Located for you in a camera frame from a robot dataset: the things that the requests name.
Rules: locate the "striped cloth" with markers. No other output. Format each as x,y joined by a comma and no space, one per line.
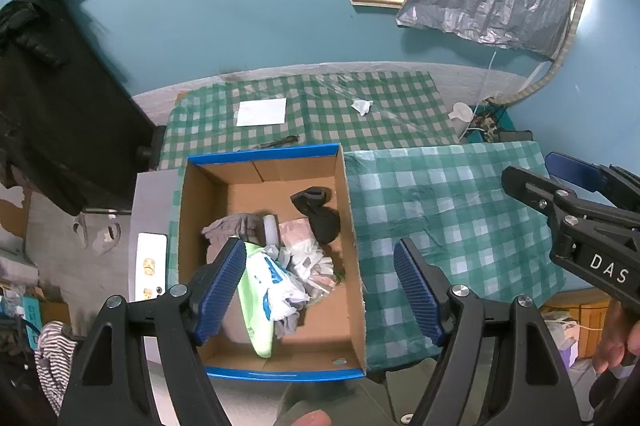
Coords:
55,356

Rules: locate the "wooden window ledge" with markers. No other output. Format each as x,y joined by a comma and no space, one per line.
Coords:
375,0

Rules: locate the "white foam roll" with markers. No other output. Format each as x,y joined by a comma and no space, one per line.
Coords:
271,231

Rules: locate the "white blue-printed plastic bag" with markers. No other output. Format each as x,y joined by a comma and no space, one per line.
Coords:
272,286

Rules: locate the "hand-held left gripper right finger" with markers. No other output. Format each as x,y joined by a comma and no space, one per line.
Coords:
417,291

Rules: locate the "crumpled white paper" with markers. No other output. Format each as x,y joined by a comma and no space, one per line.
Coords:
362,106

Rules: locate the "beige knit pants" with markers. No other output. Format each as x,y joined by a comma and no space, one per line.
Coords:
230,226

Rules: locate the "white power strip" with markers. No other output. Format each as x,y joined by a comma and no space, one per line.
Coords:
150,266

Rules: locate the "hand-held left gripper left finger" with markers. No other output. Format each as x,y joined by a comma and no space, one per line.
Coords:
222,291

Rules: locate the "grey plastic-wrapped bundle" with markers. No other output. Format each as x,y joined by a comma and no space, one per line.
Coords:
310,266

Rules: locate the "person's left hand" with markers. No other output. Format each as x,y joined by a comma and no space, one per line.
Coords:
312,420

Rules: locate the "brown cardboard box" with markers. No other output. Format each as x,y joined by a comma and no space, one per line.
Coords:
55,311

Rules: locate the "white paper sheet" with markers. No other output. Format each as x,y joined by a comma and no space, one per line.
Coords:
261,111

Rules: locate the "blue cardboard box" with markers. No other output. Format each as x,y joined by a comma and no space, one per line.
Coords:
310,346

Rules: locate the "person's right hand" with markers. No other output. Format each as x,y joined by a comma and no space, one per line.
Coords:
617,346

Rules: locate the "plain white bag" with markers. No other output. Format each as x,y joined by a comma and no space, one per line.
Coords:
562,341

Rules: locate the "dark green checked cloth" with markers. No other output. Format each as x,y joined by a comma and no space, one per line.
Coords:
325,115

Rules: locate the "wooden cabinet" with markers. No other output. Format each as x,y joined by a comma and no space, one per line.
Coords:
585,321

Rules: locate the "teal checked tablecloth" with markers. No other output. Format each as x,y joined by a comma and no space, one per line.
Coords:
425,206

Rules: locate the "teal cardboard box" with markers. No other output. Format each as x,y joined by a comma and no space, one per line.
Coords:
22,308

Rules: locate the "thin black object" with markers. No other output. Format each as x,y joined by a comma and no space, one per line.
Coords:
280,141

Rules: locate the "person's olive trousers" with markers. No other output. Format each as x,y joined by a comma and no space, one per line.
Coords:
350,401

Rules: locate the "light green plastic sheet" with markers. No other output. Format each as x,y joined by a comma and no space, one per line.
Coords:
257,331

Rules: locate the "white slipper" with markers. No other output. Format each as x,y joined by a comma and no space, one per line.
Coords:
107,238
81,231

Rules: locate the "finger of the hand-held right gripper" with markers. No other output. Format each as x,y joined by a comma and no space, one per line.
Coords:
535,188
570,166

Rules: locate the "black cloth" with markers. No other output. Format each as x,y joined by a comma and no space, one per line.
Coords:
60,105

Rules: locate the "black fuzzy sock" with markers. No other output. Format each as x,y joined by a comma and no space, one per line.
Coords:
325,223

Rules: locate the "white plastic cup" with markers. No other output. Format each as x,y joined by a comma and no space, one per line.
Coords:
460,113

